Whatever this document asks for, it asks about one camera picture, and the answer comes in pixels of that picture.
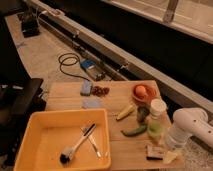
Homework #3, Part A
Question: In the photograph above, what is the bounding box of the dark red grape bunch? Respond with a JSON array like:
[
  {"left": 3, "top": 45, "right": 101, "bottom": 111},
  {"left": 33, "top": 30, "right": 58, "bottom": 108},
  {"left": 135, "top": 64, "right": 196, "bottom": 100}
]
[{"left": 92, "top": 86, "right": 110, "bottom": 97}]

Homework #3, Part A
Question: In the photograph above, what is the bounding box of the black chair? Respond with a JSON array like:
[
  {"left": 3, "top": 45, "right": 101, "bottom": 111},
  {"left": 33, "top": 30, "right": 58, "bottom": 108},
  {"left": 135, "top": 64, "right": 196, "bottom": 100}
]
[{"left": 0, "top": 78, "right": 46, "bottom": 168}]

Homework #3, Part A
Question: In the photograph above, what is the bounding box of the black head white brush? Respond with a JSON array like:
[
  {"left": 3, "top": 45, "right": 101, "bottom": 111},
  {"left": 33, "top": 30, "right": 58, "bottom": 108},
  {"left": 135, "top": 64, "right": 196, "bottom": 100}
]
[{"left": 60, "top": 123, "right": 96, "bottom": 164}]

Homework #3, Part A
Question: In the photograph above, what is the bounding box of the orange egg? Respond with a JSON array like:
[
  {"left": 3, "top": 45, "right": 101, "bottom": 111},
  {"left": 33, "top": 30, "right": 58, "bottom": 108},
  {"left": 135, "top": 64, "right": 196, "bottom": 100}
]
[{"left": 135, "top": 86, "right": 147, "bottom": 98}]

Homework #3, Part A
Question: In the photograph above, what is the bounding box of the green chili pepper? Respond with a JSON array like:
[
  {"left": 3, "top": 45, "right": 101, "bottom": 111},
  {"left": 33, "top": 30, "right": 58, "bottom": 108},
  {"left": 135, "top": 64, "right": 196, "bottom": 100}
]
[{"left": 121, "top": 125, "right": 147, "bottom": 137}]

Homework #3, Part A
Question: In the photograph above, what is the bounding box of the yellow plastic tray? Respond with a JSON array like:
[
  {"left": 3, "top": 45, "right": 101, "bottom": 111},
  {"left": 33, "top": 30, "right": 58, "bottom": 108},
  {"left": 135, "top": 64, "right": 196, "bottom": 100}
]
[{"left": 14, "top": 109, "right": 111, "bottom": 171}]

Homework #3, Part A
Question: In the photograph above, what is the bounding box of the blue sponge block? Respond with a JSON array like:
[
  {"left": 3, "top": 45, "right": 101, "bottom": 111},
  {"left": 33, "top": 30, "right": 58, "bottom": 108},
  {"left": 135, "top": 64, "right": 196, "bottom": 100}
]
[{"left": 80, "top": 80, "right": 93, "bottom": 96}]

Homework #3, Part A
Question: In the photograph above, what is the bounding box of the orange bowl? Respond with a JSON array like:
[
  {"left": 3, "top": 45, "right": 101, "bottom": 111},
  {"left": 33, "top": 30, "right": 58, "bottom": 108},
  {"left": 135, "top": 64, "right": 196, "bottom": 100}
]
[{"left": 132, "top": 84, "right": 156, "bottom": 103}]

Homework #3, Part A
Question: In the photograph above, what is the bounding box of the black box device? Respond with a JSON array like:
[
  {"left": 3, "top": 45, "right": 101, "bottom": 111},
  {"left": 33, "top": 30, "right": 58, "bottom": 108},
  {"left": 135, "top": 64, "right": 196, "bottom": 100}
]
[{"left": 21, "top": 13, "right": 40, "bottom": 38}]

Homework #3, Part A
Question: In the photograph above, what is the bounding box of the clear plastic piece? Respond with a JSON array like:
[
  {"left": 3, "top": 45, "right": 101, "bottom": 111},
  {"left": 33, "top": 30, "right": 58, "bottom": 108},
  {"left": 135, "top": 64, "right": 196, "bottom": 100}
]
[{"left": 82, "top": 99, "right": 101, "bottom": 109}]

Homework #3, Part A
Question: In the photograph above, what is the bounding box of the dark green can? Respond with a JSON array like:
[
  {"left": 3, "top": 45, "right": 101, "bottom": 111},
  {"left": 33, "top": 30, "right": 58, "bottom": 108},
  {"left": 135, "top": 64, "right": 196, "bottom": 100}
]
[{"left": 137, "top": 106, "right": 149, "bottom": 122}]

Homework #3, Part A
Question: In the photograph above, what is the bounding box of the blue grey device box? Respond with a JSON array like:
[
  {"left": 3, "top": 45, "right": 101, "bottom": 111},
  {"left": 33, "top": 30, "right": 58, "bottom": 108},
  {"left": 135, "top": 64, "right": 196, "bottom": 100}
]
[{"left": 80, "top": 59, "right": 105, "bottom": 81}]

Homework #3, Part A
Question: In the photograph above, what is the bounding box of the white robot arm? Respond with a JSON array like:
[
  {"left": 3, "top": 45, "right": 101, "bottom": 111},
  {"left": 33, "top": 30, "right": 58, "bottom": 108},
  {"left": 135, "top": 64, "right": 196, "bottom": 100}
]
[{"left": 163, "top": 108, "right": 213, "bottom": 164}]

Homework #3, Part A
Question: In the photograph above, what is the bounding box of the wooden board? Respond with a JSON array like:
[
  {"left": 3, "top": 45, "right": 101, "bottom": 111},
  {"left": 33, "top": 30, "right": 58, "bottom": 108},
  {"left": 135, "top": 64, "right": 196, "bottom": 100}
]
[{"left": 46, "top": 80, "right": 185, "bottom": 171}]

